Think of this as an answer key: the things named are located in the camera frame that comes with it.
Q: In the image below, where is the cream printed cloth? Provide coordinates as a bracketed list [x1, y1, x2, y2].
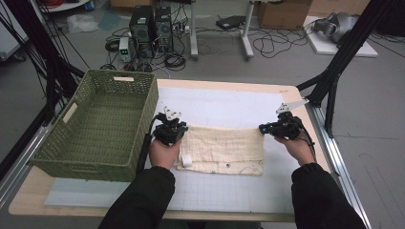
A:
[175, 125, 266, 177]

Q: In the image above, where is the white floor board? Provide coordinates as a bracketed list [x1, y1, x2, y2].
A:
[302, 15, 379, 58]

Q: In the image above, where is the right hand-held gripper cable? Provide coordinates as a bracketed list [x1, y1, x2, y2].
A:
[294, 117, 318, 163]

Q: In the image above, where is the white grid mat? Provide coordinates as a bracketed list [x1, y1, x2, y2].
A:
[44, 87, 299, 215]

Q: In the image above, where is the flat black device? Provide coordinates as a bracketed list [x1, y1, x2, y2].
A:
[215, 14, 246, 31]

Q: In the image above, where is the black metal frame stand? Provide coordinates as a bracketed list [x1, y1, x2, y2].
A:
[295, 0, 395, 138]
[0, 0, 86, 126]

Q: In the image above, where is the aluminium rail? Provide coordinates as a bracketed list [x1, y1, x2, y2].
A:
[0, 123, 54, 208]
[305, 101, 373, 229]

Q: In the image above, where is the person's left hand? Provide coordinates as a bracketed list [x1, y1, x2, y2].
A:
[148, 139, 183, 170]

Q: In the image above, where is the person's right hand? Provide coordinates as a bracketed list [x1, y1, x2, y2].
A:
[274, 135, 316, 167]

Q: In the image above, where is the grey helmet-shaped device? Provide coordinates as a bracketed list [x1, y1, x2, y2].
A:
[311, 11, 359, 44]

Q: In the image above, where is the tangled black floor cable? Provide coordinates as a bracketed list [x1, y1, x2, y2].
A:
[251, 28, 309, 59]

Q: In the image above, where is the large black computer tower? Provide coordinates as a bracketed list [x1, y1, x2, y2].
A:
[128, 5, 156, 59]

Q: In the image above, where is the teal sheet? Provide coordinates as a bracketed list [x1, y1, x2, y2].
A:
[97, 10, 122, 31]

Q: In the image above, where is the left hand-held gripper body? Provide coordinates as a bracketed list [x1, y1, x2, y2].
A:
[152, 106, 189, 147]

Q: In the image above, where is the brown cardboard box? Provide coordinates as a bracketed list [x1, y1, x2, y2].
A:
[256, 0, 313, 31]

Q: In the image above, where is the white desk leg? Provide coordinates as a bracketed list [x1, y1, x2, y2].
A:
[189, 0, 201, 61]
[240, 0, 256, 61]

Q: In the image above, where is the coiled black cable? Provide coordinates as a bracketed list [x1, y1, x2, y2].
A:
[163, 52, 187, 72]

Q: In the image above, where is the white cabinet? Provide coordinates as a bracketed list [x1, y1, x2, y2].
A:
[0, 6, 31, 62]

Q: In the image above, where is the clear plastic bag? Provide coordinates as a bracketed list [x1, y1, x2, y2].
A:
[66, 13, 100, 34]

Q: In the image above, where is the small white power supply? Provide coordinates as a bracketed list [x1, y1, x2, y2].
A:
[118, 36, 132, 63]

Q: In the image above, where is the slim black computer tower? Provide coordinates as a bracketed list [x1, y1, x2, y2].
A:
[154, 6, 175, 53]

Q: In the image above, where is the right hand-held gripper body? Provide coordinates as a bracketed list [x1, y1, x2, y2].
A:
[268, 98, 309, 141]

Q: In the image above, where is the green woven basket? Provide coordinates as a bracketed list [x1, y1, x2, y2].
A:
[29, 69, 160, 183]

